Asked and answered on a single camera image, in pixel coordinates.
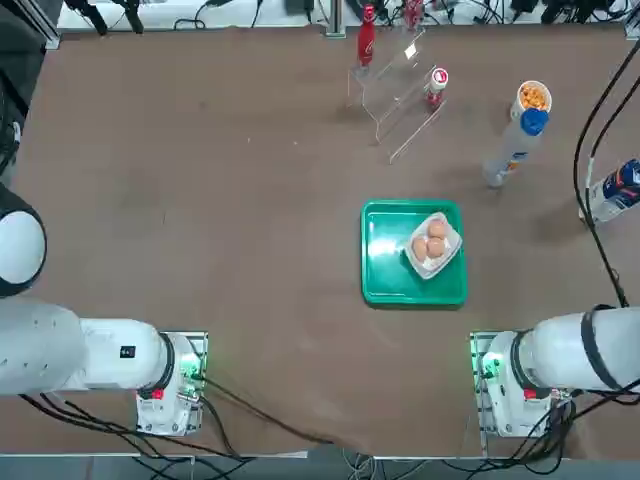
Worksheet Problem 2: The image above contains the white bottle with blue cap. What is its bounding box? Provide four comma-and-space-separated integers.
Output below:
482, 108, 550, 189

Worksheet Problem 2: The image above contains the small red bottle white cap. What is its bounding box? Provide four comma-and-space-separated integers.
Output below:
424, 67, 450, 112

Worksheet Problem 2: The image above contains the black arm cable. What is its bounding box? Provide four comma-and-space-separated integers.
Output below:
573, 39, 640, 307

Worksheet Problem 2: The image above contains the black stand leg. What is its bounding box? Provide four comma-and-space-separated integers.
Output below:
64, 0, 109, 36
113, 0, 146, 35

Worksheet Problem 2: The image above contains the green plastic tray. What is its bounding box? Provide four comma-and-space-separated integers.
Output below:
360, 199, 469, 307

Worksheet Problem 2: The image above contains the white egg container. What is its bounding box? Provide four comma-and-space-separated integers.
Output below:
403, 211, 463, 280

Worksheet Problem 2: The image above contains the black cable with white tag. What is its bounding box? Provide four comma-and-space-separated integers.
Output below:
582, 77, 640, 226

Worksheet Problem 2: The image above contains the white cup of orange snacks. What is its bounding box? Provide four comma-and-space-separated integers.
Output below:
508, 81, 553, 124

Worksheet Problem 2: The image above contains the blue and white milk carton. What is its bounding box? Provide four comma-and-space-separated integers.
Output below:
579, 158, 640, 224

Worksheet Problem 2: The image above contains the clear acrylic display stand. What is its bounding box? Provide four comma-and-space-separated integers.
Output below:
346, 27, 449, 165

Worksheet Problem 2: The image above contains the aluminium frame post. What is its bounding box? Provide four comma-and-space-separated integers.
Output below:
324, 0, 347, 37

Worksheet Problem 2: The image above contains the red patterned bottle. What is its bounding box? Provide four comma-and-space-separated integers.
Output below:
403, 0, 425, 29

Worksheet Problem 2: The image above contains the black base cable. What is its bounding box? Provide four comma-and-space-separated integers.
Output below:
197, 374, 336, 446

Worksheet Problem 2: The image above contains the tall red cola bottle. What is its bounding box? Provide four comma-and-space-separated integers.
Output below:
355, 3, 377, 69

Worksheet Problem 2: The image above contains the black cable strap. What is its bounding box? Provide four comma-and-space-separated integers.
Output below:
579, 304, 627, 394

